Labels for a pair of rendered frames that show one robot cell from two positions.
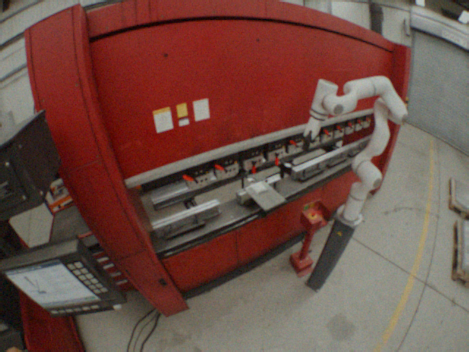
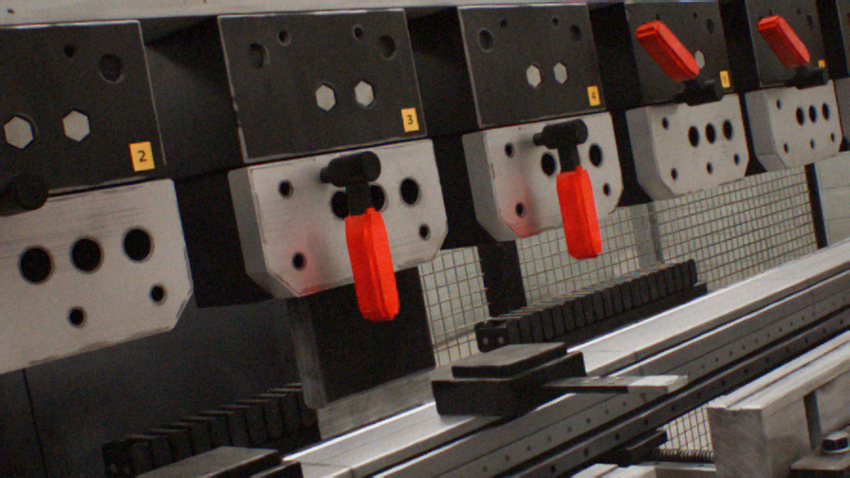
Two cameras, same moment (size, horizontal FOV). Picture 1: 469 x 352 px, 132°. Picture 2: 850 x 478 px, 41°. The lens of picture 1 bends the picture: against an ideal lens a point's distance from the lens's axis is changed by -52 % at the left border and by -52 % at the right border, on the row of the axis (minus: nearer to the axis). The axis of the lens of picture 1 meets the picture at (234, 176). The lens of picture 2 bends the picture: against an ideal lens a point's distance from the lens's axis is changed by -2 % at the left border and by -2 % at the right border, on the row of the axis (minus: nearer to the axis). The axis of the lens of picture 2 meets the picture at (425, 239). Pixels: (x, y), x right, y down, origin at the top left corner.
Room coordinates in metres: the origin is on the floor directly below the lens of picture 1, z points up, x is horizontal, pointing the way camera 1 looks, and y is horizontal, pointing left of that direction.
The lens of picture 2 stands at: (0.55, 0.04, 1.23)
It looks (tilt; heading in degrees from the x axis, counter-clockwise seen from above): 3 degrees down; 343
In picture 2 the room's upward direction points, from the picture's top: 10 degrees counter-clockwise
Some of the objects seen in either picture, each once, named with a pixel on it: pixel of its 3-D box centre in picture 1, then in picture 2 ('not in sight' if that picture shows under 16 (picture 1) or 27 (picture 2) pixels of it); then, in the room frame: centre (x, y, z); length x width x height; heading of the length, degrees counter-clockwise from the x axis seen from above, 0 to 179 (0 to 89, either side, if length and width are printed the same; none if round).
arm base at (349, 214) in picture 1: (353, 205); not in sight; (0.86, -0.76, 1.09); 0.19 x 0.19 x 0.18
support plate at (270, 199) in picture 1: (264, 194); not in sight; (1.15, -0.21, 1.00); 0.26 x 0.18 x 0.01; 27
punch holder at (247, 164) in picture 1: (250, 155); (302, 154); (1.27, -0.12, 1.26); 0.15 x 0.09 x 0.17; 117
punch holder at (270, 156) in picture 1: (273, 147); (506, 123); (1.36, -0.30, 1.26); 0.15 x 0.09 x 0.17; 117
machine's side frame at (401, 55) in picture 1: (374, 116); not in sight; (2.48, -2.08, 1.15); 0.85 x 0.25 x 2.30; 27
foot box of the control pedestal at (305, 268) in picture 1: (302, 262); not in sight; (1.10, -0.65, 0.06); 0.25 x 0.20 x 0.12; 19
